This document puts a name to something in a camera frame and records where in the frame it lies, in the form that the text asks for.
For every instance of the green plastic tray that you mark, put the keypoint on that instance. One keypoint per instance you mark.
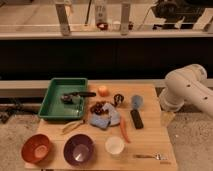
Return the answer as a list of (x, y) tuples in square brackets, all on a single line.
[(53, 108)]

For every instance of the dark grape bunch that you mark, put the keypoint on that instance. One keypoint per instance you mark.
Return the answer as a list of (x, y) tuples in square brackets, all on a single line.
[(97, 108)]

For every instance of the metal spoon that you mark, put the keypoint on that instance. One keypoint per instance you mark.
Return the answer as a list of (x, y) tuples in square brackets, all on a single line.
[(156, 156)]

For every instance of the orange fruit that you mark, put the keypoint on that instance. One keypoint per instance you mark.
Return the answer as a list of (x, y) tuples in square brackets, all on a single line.
[(103, 91)]

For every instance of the dark round small object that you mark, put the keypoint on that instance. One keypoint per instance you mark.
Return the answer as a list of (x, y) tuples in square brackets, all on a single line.
[(118, 99)]

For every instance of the blue cloth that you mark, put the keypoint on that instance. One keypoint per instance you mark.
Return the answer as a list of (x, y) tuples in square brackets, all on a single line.
[(110, 117)]

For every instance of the orange carrot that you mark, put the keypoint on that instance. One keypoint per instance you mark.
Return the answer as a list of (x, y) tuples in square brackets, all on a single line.
[(123, 129)]

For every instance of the yellow banana peel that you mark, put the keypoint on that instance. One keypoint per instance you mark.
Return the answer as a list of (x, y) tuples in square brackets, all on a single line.
[(71, 126)]

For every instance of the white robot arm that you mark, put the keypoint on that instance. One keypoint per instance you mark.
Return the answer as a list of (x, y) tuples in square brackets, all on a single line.
[(185, 84)]

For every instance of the red bowl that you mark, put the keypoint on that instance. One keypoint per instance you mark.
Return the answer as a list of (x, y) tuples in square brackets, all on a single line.
[(36, 148)]

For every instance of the black handled brush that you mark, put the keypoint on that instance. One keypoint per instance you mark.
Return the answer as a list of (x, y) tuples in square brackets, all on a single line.
[(74, 97)]

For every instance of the purple bowl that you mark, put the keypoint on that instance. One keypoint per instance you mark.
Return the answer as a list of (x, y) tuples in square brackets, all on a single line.
[(78, 149)]

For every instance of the white paper cup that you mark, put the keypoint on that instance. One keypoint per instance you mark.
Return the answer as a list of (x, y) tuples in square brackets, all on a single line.
[(114, 145)]

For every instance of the black rectangular remote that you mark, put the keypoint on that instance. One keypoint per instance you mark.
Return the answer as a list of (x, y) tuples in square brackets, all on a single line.
[(136, 119)]

